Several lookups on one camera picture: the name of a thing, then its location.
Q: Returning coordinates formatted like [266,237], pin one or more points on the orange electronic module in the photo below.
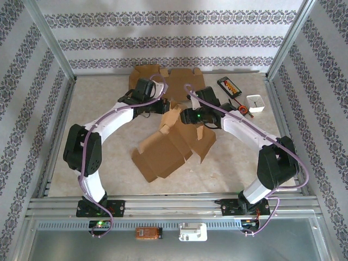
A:
[146,233]

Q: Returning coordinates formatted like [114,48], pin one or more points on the aluminium mounting rail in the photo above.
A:
[168,207]

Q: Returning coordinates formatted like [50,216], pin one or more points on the white square clock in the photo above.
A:
[255,104]

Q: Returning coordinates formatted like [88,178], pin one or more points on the orange black tape measure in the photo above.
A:
[242,110]

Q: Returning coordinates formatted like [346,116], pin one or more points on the brown cardboard box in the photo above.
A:
[163,155]
[182,81]

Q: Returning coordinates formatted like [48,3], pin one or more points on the grey metal sheet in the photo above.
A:
[244,247]

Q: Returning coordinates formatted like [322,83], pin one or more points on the white plastic bracket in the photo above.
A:
[201,233]

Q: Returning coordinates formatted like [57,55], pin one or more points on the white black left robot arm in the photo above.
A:
[108,119]

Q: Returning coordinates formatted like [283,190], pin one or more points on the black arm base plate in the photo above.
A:
[228,208]
[119,208]

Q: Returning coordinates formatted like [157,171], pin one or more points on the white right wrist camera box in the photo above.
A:
[195,102]

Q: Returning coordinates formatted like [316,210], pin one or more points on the aluminium side rail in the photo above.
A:
[281,122]
[66,103]

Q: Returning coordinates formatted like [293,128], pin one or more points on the aluminium frame post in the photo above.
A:
[291,40]
[52,40]

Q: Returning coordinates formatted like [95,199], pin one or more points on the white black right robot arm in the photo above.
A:
[244,127]

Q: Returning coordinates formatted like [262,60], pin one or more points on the small controller circuit board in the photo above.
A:
[99,224]
[248,223]

